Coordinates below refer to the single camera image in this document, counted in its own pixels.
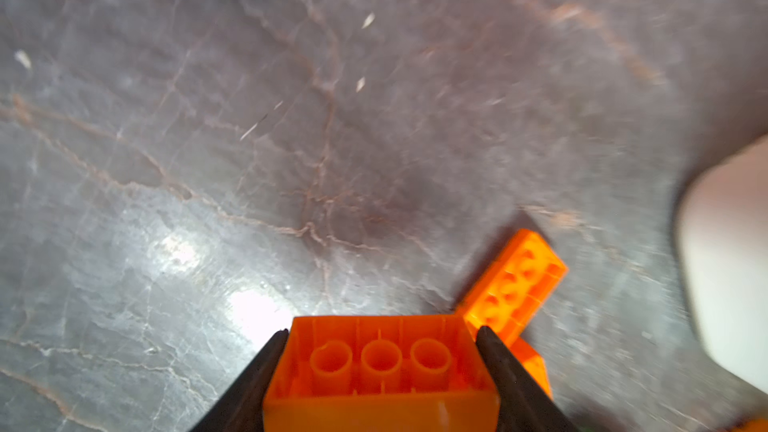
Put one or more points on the white plastic bin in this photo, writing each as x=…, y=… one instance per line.
x=721, y=242

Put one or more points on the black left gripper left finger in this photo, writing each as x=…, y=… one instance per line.
x=240, y=408

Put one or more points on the orange lego brick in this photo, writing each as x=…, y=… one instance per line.
x=381, y=373
x=533, y=363
x=513, y=287

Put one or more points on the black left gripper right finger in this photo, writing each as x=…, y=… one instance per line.
x=524, y=406

